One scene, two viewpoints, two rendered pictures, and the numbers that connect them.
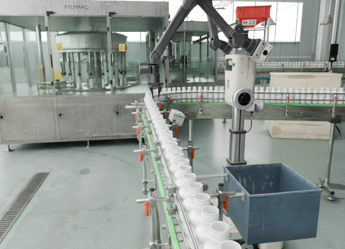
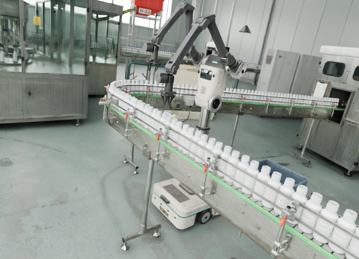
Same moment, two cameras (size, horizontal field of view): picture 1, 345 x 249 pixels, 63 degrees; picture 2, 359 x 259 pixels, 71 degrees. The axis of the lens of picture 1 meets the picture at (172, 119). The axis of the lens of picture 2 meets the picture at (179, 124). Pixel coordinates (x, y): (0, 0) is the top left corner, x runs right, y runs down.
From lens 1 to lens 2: 0.97 m
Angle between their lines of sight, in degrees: 31
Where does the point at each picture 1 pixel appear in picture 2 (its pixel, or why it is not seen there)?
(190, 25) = (96, 5)
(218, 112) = (161, 104)
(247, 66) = (223, 78)
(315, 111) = (229, 106)
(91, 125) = not seen: outside the picture
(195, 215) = (350, 225)
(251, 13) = (147, 3)
